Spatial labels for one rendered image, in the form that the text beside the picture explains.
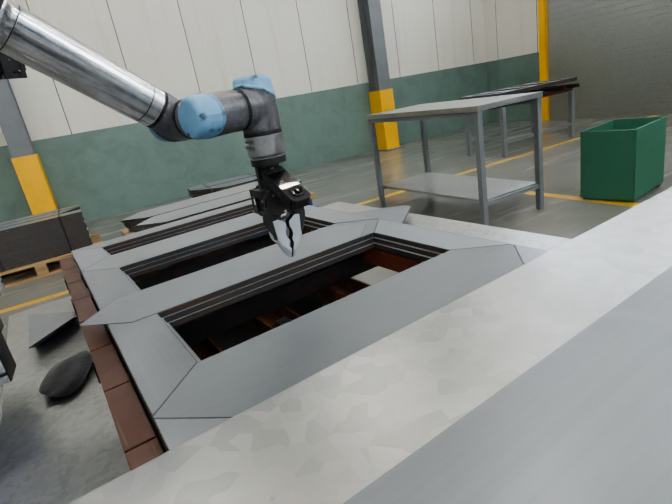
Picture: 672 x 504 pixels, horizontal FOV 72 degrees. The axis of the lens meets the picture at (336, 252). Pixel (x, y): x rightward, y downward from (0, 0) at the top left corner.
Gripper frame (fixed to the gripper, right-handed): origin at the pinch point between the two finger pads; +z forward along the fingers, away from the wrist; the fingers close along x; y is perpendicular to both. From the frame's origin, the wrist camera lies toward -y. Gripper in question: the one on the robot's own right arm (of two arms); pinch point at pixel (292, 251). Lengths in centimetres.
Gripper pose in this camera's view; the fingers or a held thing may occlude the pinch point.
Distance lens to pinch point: 98.2
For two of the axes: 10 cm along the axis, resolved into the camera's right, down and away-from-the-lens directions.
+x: -8.2, 3.1, -4.9
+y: -5.5, -1.8, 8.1
